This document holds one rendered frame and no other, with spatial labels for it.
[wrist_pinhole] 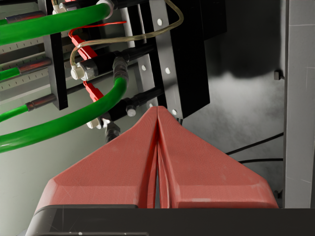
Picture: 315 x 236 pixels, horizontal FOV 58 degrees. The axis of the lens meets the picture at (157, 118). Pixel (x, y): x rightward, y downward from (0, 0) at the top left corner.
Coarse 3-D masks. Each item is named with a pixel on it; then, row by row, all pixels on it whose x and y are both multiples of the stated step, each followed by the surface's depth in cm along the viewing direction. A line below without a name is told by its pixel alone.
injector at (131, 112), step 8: (152, 88) 51; (160, 88) 51; (136, 96) 48; (144, 96) 49; (152, 96) 50; (120, 104) 46; (128, 104) 46; (136, 104) 48; (112, 112) 45; (120, 112) 46; (128, 112) 45; (112, 120) 45
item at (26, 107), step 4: (24, 104) 57; (28, 104) 56; (16, 108) 55; (20, 108) 55; (24, 108) 56; (28, 108) 56; (32, 108) 56; (4, 112) 54; (8, 112) 54; (12, 112) 54; (16, 112) 55; (20, 112) 55; (0, 116) 53; (4, 116) 53; (8, 116) 54; (12, 116) 54; (0, 120) 53; (4, 120) 54
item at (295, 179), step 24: (288, 0) 33; (312, 0) 31; (288, 24) 34; (312, 24) 32; (288, 48) 35; (312, 48) 33; (288, 72) 36; (312, 72) 34; (288, 96) 38; (312, 96) 35; (288, 120) 39; (312, 120) 36; (288, 144) 41; (312, 144) 38; (288, 168) 42; (312, 168) 39; (288, 192) 44; (312, 192) 41
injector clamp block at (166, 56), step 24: (192, 0) 46; (216, 0) 50; (144, 24) 48; (168, 24) 44; (192, 24) 47; (216, 24) 52; (168, 48) 46; (192, 48) 49; (144, 72) 53; (168, 72) 48; (192, 72) 50; (168, 96) 51; (192, 96) 51
